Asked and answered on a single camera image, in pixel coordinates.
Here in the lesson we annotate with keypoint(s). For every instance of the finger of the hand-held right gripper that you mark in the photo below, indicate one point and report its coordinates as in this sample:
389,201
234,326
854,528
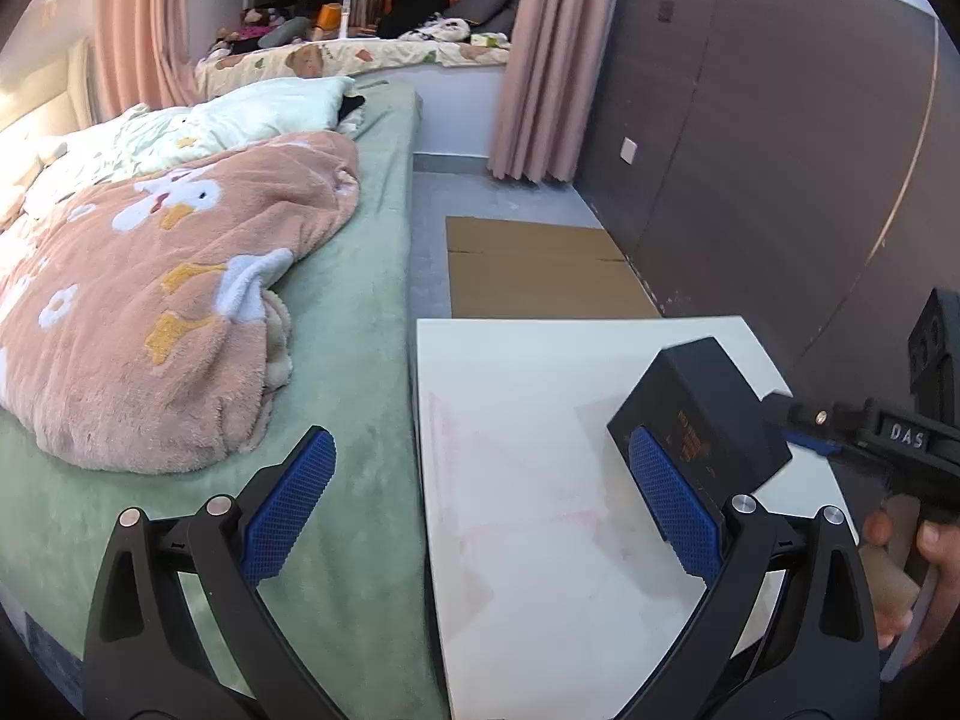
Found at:
817,444
821,417

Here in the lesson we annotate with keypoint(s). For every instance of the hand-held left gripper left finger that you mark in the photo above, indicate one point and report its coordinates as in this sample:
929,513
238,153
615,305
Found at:
289,495

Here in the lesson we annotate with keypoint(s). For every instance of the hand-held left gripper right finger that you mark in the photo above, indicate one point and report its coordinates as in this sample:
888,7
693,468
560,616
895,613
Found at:
667,495

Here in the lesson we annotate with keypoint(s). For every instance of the black jewelry box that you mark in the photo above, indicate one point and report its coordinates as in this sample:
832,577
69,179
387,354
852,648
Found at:
712,420

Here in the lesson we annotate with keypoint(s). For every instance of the person's right hand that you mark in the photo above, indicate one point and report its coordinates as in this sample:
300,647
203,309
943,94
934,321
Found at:
937,562

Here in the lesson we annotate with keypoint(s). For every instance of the green bed sheet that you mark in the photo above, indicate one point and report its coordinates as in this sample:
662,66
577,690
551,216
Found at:
352,360

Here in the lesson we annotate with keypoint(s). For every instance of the pink fleece flower blanket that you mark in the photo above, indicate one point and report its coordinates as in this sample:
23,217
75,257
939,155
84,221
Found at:
150,315

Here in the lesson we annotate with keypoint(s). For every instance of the flat brown cardboard sheet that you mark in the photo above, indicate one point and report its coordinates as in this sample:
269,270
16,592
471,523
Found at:
540,270

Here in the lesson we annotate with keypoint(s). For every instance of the pale green pillow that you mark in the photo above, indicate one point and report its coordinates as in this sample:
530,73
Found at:
277,109

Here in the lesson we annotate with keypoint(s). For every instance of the floral quilt by window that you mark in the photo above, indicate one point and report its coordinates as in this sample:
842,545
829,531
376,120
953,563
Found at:
390,56

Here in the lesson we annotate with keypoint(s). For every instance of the pile of plush toys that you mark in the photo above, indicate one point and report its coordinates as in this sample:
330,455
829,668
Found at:
262,30

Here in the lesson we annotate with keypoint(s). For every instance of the beige padded headboard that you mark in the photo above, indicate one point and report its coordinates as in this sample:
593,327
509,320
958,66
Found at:
45,90

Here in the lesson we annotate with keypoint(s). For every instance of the orange cup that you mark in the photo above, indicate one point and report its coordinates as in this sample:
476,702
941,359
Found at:
330,16

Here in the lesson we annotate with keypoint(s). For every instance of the panda plush toy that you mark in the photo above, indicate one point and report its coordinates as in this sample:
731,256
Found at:
439,30

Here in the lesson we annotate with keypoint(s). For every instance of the pink curtain beside headboard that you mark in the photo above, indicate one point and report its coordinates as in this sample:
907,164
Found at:
142,22

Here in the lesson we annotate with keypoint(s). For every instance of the black bag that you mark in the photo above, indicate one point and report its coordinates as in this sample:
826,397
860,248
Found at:
412,4

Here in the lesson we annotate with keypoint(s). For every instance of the dark grey pillow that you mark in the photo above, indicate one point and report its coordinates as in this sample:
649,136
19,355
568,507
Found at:
491,0

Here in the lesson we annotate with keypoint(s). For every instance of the white wall socket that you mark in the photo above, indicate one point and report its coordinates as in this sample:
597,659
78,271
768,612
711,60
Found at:
629,150

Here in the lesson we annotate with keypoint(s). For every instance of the dark wall switch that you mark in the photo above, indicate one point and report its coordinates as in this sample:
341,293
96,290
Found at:
664,10

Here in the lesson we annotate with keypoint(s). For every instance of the pink curtain beside dark wall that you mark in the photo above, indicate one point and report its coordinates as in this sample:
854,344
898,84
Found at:
547,60

